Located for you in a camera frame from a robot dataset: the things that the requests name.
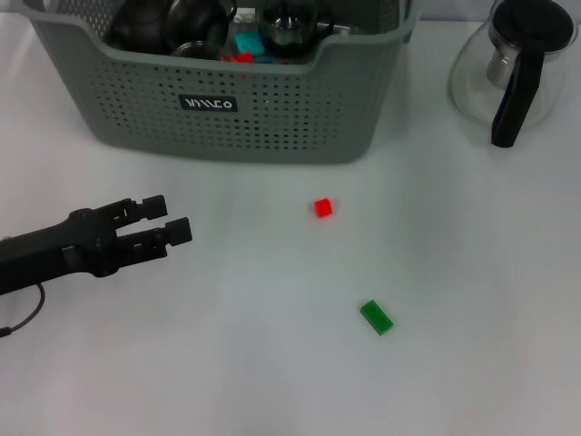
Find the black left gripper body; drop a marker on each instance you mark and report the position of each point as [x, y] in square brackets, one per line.
[50, 254]

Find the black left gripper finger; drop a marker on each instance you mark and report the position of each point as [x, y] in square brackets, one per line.
[179, 230]
[154, 208]

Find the small red cube brick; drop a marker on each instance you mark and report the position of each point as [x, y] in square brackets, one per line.
[246, 57]
[323, 209]

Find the orange-red wedge brick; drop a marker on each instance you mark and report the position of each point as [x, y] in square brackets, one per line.
[228, 59]

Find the blue square brick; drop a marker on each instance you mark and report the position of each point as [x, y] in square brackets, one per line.
[268, 60]

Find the cyan square brick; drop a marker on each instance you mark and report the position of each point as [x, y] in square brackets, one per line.
[249, 43]

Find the grey perforated storage bin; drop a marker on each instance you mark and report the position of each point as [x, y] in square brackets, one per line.
[295, 122]

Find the black ceramic teapot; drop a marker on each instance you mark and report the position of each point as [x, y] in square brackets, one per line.
[136, 27]

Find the green rectangular brick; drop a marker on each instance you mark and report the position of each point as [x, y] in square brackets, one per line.
[377, 318]

